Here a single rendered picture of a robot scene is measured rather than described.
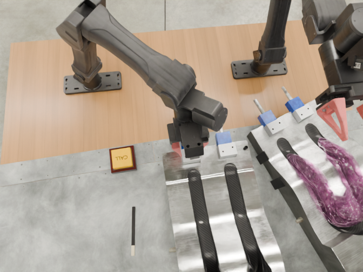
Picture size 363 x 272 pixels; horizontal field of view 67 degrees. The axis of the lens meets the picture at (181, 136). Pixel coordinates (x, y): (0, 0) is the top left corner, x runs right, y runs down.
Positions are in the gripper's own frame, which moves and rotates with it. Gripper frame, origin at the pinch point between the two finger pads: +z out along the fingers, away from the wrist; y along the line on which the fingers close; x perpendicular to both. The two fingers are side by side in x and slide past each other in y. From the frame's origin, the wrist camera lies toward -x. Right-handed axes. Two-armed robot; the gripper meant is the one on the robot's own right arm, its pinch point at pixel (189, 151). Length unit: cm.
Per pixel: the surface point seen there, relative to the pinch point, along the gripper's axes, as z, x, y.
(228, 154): 2.4, -1.7, 10.8
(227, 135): 1.1, 4.3, 12.1
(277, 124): 3.0, 6.7, 28.6
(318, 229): 17.8, -21.6, 31.7
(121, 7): 22, 166, -23
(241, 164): 6.3, -3.2, 14.4
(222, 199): 10.4, -10.9, 6.6
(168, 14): 29, 156, 10
